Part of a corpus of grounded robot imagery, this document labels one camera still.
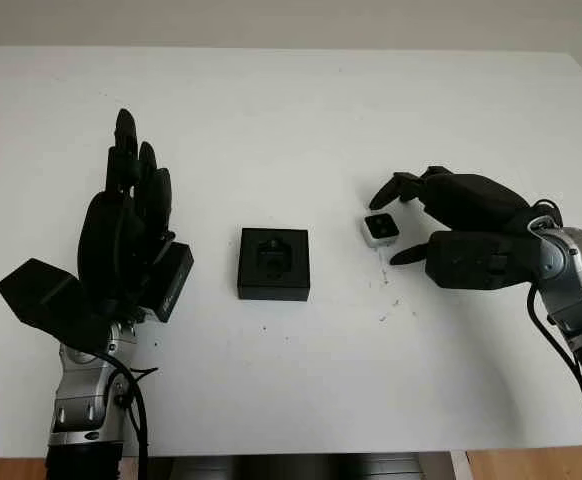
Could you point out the black printed box lid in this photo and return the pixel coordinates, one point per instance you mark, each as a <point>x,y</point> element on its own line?
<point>176,280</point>

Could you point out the small silver square camera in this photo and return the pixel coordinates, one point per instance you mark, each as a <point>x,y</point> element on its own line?
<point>381,227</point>

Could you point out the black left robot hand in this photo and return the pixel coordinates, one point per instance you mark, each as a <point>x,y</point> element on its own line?
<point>113,240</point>

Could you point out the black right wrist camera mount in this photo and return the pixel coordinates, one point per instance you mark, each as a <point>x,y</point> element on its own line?
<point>476,260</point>

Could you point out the black camera box base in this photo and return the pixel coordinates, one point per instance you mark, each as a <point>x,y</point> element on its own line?
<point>273,285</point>

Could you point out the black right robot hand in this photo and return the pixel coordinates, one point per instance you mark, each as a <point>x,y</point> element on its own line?
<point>476,202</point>

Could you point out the grey robot torso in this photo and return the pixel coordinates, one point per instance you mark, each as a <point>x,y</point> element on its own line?
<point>291,467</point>

